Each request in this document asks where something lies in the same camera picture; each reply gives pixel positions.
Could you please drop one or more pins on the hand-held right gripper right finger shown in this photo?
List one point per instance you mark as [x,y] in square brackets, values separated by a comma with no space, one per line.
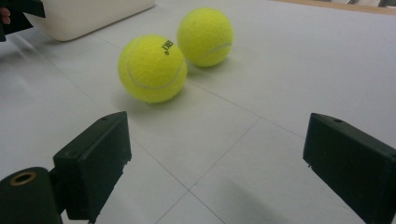
[351,161]

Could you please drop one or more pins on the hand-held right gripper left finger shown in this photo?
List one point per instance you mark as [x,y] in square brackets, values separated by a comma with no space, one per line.
[93,161]

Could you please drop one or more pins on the white plastic bin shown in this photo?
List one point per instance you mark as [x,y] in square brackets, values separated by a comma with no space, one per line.
[93,15]

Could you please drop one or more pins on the yellow tennis ball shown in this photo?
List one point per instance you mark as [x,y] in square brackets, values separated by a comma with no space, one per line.
[204,34]
[149,74]

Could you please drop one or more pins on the white board sheet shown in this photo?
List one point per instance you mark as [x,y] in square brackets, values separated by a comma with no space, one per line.
[280,77]

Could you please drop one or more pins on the wooden table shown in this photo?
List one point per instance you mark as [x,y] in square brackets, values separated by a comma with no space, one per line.
[342,7]

